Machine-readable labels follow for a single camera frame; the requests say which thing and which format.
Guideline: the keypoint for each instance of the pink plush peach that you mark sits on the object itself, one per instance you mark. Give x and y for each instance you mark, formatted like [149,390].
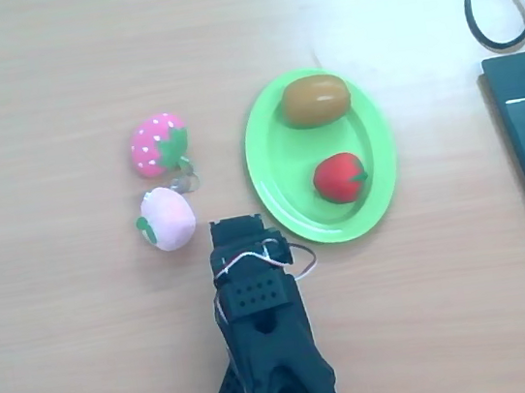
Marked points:
[173,219]

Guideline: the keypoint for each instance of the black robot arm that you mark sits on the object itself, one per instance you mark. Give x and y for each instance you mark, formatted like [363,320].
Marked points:
[274,351]

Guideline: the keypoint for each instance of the green oval plate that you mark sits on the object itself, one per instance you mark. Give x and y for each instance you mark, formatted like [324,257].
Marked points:
[279,179]

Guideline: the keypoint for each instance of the red toy tomato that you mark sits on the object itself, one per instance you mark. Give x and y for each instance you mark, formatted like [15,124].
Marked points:
[338,178]

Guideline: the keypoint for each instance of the pink toy strawberry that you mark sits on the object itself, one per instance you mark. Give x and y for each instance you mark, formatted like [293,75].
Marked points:
[152,143]

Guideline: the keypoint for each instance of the brown toy kiwi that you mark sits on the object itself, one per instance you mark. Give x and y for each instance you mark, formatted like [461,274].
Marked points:
[315,101]

